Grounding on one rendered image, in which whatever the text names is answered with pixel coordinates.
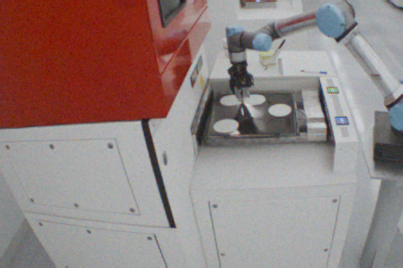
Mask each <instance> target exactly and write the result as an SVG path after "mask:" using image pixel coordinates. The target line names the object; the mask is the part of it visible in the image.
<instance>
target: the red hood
mask: <svg viewBox="0 0 403 268"><path fill-rule="evenodd" d="M207 4H208V2H207V0H0V129H1V128H13V127H26V126H40V125H55V124H70V123H87V122H94V121H122V120H141V119H166V117H167V115H168V113H169V112H170V110H171V108H172V106H173V103H174V100H175V97H176V96H177V94H178V91H179V90H180V88H181V86H182V84H183V82H184V79H185V78H186V76H187V74H188V72H189V70H190V68H191V66H192V64H193V62H194V60H195V56H196V55H197V53H198V51H199V50H200V47H201V45H202V44H203V42H204V41H205V39H206V35H207V33H208V32H209V30H210V27H211V22H210V13H209V7H208V6H207Z"/></svg>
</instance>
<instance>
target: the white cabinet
mask: <svg viewBox="0 0 403 268"><path fill-rule="evenodd" d="M356 185H357V183H349V184H337V185H324V186H310V187H294V188H277V189H254V190H190V193H191V197H192V200H193V207H194V212H195V216H196V223H197V228H198V231H199V235H200V239H201V244H202V248H203V252H204V255H205V262H206V265H207V268H338V265H339V261H340V258H341V255H342V250H343V247H344V244H345V236H346V233H347V229H348V224H349V220H350V218H351V212H352V207H353V201H354V195H355V190H356Z"/></svg>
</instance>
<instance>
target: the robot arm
mask: <svg viewBox="0 0 403 268"><path fill-rule="evenodd" d="M314 28H319V29H320V31H321V33H323V34H324V35H326V36H328V37H330V38H332V39H334V40H335V41H336V43H337V44H341V45H344V46H345V47H346V48H347V49H348V50H349V52H350V53H351V54H352V56H353V57H354V58H355V59H356V61H357V63H358V64H360V66H361V67H362V69H363V70H364V72H365V73H366V74H367V76H368V77H369V78H370V79H371V80H372V82H373V83H374V84H375V86H376V87H377V89H378V90H379V92H380V93H381V94H382V96H383V98H384V106H385V107H386V108H387V109H388V112H389V119H390V124H391V130H392V132H393V133H394V134H395V135H396V136H398V137H400V138H403V77H401V78H400V79H399V82H398V80H397V79H396V77H394V75H392V73H391V72H390V70H389V69H388V67H387V66H386V64H385V63H384V62H383V61H382V59H381V58H380V56H379V55H378V53H377V52H376V51H375V49H374V48H373V47H372V45H371V44H370V43H369V41H367V40H366V38H365V37H363V35H362V34H361V32H360V28H359V24H358V23H357V21H356V20H355V10H354V7H353V5H352V4H351V3H350V2H349V1H348V0H330V1H329V2H327V3H324V4H322V5H321V6H320V7H319V8H317V9H316V8H315V9H312V10H311V11H310V10H308V11H307V12H305V13H299V14H296V15H294V16H292V17H289V18H285V19H283V20H280V21H277V22H270V23H268V24H267V25H266V26H264V27H263V28H261V29H259V30H256V31H255V32H252V31H244V28H243V26H241V25H235V24H231V25H229V26H228V27H226V29H225V32H226V36H225V37H226V41H227V48H228V56H229V59H230V64H231V65H233V66H231V67H230V68H229V69H228V70H227V71H228V74H229V76H230V80H229V88H230V90H231V92H233V94H234V95H235V96H236V98H237V99H238V100H239V101H240V102H241V103H244V100H245V99H246V97H248V98H249V97H250V93H249V92H248V91H247V88H248V87H250V86H251V85H252V86H254V78H253V75H252V74H251V73H249V72H248V71H247V70H246V67H247V66H248V63H247V54H246V49H251V50H257V51H263V52H267V51H269V50H270V48H271V47H272V44H273V43H272V41H275V40H278V39H280V38H284V37H286V36H287V37H288V36H290V35H293V34H295V33H296V34H297V33H299V32H303V31H306V30H311V29H314ZM251 77H252V79H253V83H252V81H251ZM240 89H241V93H240Z"/></svg>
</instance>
